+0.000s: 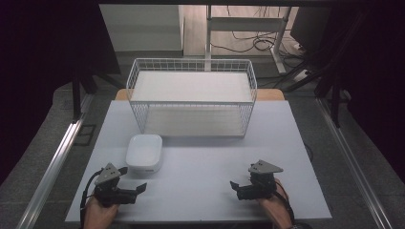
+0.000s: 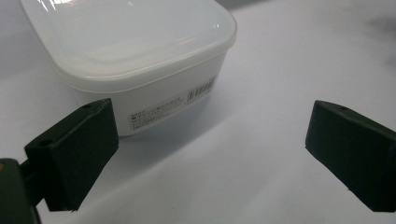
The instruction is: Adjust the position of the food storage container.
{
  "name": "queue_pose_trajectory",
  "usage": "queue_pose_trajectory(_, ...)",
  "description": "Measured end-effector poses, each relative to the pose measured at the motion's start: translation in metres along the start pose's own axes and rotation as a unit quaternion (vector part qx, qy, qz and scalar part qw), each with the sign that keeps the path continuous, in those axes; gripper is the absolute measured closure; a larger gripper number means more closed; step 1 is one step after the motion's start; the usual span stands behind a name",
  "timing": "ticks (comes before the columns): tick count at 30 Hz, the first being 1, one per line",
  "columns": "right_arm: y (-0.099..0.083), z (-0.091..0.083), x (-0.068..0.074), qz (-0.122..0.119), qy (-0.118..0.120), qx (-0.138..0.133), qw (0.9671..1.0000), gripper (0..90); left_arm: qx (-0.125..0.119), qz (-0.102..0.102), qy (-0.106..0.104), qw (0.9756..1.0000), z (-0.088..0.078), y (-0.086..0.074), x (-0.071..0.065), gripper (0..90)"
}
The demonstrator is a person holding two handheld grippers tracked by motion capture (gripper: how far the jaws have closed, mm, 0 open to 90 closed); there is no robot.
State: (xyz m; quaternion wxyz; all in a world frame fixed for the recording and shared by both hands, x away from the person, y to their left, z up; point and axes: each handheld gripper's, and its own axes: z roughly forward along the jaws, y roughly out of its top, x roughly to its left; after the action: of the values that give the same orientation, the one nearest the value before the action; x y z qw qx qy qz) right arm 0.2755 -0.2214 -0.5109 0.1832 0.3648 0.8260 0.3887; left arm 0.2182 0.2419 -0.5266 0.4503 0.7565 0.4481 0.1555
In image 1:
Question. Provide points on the white cabinet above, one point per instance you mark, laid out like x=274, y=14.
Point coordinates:
x=143, y=28

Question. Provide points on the black curtain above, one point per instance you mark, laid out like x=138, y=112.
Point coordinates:
x=375, y=70
x=41, y=63

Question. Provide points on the person's right hand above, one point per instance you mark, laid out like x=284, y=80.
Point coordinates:
x=277, y=206

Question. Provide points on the aluminium floor rail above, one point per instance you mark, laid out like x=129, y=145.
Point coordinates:
x=353, y=165
x=54, y=162

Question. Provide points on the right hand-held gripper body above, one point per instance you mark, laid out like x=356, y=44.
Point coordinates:
x=261, y=186

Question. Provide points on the black metal stand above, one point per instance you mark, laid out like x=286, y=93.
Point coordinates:
x=334, y=101
x=76, y=98

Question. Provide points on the white rectangular dish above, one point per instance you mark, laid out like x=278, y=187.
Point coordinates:
x=144, y=153

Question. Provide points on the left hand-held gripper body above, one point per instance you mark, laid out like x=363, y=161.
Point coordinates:
x=110, y=191

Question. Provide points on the person's left hand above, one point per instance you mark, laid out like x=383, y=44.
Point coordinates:
x=97, y=216

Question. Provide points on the white power strip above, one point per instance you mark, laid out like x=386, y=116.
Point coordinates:
x=301, y=75

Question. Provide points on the white desk frame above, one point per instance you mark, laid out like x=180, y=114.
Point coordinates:
x=245, y=24

